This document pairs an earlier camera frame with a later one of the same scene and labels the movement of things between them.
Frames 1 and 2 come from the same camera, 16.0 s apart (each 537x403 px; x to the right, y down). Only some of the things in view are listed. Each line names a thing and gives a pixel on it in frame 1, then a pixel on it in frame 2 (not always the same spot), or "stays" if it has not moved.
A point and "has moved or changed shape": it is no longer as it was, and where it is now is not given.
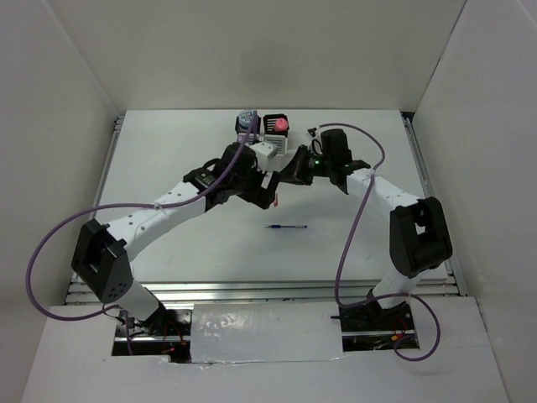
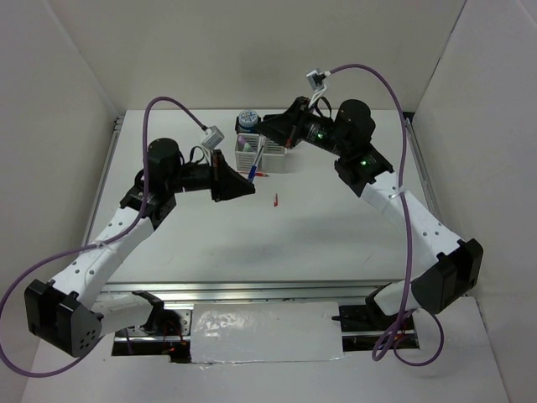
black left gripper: [259, 196] → [226, 183]
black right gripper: [292, 172] → [279, 129]
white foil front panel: [225, 332] stays
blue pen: [286, 226] has moved or changed shape
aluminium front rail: [314, 290] stays
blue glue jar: [245, 117] stays
